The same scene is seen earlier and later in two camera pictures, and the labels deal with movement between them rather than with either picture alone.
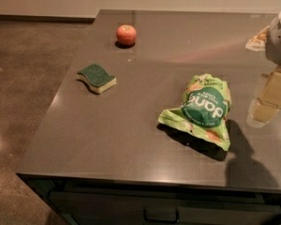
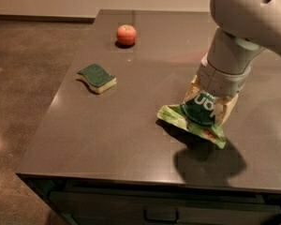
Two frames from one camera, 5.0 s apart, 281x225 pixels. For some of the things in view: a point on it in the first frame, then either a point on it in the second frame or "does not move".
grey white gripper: [279, 44] → [221, 80]
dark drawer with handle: [97, 207] does not move
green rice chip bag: [204, 108] does not move
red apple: [125, 35] does not move
